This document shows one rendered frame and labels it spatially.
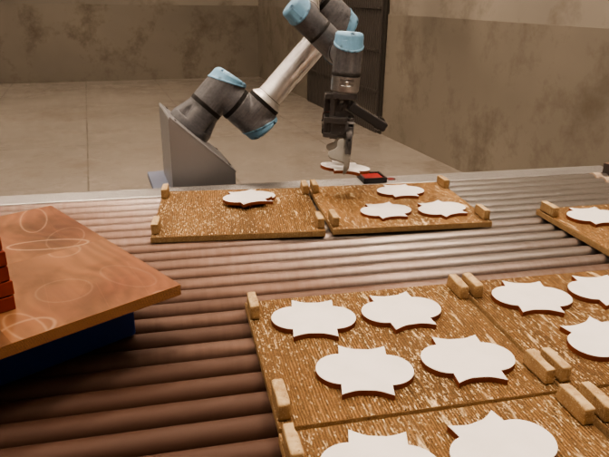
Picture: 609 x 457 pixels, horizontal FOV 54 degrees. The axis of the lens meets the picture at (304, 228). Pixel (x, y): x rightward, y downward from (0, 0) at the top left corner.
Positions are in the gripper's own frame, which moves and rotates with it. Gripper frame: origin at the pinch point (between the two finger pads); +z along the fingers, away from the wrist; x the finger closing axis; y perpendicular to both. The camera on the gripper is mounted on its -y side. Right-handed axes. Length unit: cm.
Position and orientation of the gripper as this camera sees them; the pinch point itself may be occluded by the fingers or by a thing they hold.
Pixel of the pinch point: (345, 167)
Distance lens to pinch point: 165.6
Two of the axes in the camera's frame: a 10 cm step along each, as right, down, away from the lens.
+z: -0.7, 9.4, 3.4
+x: 0.2, 3.4, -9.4
